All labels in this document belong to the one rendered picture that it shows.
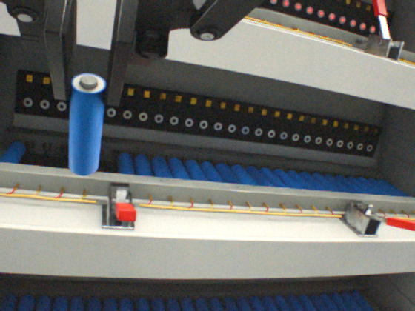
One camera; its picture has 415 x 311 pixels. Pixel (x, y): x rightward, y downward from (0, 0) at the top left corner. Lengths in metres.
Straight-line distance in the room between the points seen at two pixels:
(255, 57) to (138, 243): 0.19
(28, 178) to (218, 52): 0.20
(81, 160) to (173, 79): 0.31
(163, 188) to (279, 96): 0.28
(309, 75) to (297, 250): 0.17
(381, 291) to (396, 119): 0.29
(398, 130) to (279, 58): 0.36
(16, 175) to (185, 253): 0.17
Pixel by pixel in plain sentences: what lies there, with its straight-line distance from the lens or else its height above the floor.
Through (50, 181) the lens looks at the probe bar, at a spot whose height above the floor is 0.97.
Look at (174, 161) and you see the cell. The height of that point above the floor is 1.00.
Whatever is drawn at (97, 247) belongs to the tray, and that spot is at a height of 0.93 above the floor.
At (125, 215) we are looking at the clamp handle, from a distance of 0.25.
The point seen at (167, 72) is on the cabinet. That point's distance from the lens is 0.51.
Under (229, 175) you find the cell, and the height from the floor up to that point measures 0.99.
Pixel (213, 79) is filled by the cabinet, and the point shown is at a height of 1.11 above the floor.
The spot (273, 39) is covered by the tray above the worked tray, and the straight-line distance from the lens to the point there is 0.34.
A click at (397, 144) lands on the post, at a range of 0.66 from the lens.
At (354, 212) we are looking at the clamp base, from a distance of 0.43.
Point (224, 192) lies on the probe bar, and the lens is 0.37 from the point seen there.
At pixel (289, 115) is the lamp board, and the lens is 0.53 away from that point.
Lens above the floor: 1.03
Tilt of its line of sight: 2 degrees down
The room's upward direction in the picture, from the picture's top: 7 degrees clockwise
